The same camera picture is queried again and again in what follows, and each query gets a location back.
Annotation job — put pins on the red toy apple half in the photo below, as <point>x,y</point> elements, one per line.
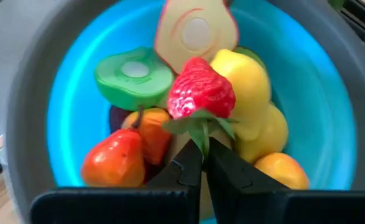
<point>197,34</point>

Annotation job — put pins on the blue collapsible colander bowl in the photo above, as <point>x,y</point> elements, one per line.
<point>76,93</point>

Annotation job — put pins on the orange toy peach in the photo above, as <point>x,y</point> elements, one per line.
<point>154,137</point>
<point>113,161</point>

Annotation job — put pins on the small orange toy fruit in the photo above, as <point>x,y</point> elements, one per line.
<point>281,171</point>

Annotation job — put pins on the pointed yellow toy lemon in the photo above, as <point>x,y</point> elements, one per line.
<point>247,90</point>

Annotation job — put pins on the round yellow toy lemon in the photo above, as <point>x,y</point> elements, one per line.
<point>269,137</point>

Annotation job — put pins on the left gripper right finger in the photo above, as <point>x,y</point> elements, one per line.
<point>247,202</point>

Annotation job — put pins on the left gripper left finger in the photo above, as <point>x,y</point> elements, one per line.
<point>169,202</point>

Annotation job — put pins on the potted green plant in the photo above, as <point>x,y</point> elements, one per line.
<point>336,3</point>

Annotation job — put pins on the red toy strawberry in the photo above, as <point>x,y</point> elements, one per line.
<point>201,90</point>

